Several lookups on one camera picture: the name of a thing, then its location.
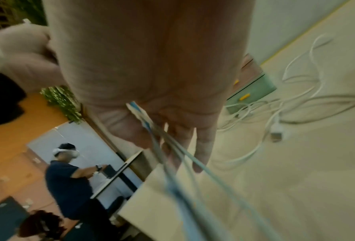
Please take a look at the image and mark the person's right hand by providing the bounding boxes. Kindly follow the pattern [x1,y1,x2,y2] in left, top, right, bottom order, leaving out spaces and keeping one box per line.
[43,0,256,174]

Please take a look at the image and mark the hanging green plant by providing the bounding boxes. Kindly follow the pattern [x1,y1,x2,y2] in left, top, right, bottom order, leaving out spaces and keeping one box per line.
[39,85,84,124]

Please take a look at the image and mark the pink green drawer box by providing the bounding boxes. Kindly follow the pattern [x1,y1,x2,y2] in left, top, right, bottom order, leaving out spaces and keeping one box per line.
[225,52,278,115]

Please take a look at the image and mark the person's left hand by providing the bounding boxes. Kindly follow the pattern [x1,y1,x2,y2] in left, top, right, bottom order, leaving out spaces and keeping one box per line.
[0,23,68,94]

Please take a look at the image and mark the tangle of white charging cables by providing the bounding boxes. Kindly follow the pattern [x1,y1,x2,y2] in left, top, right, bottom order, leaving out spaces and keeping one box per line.
[216,33,355,170]

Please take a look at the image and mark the blue cable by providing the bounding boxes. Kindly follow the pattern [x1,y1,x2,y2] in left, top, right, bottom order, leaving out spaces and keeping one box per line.
[126,101,226,241]

